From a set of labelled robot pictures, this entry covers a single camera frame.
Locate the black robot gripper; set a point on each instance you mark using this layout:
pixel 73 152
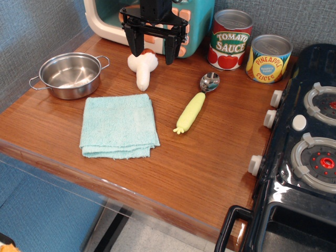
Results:
pixel 157 19

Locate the stainless steel pan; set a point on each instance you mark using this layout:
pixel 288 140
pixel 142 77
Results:
pixel 70 76

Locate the light blue folded cloth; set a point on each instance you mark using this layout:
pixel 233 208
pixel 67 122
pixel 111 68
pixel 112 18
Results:
pixel 118 127

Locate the white plush mushroom toy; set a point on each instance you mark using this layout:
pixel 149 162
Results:
pixel 143 65

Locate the teal toy microwave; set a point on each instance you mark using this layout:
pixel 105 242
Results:
pixel 105 20

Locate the tomato sauce can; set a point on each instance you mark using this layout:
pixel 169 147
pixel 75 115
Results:
pixel 230 36

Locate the pineapple slices can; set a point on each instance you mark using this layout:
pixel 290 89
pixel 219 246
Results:
pixel 268 58

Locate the black toy stove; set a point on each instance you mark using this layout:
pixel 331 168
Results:
pixel 294 196

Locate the orange plush toy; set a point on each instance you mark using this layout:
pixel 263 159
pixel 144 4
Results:
pixel 9 248

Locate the spoon with yellow corn handle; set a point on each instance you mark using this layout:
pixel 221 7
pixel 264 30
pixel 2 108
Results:
pixel 208 83

